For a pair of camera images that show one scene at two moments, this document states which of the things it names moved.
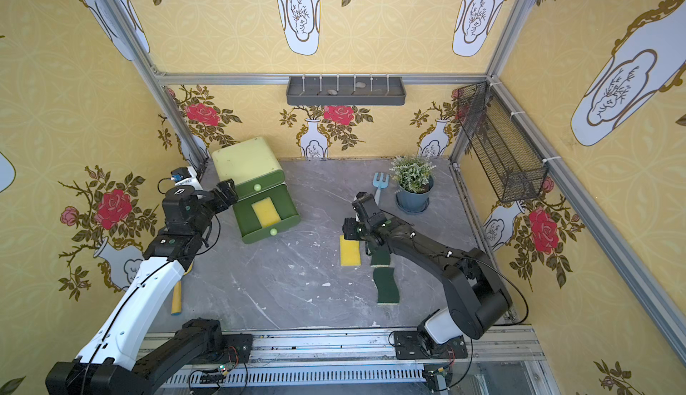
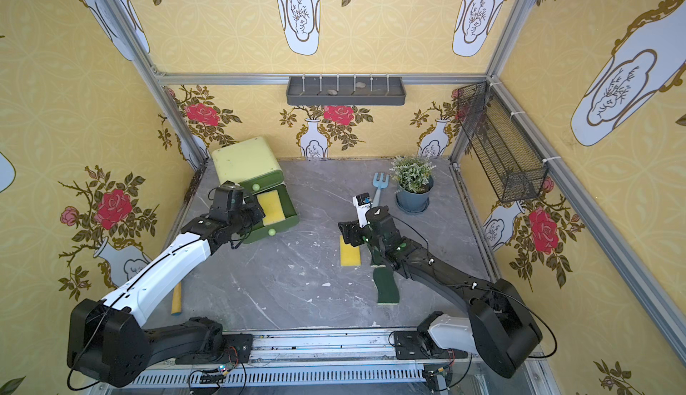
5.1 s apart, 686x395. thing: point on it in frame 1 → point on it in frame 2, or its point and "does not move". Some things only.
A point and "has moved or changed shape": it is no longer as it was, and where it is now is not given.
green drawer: (258, 184) does not move
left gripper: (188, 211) → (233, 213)
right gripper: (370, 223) does not move
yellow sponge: (349, 252) does not move
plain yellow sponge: (265, 212) has moved or changed shape
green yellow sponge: (387, 288) does not move
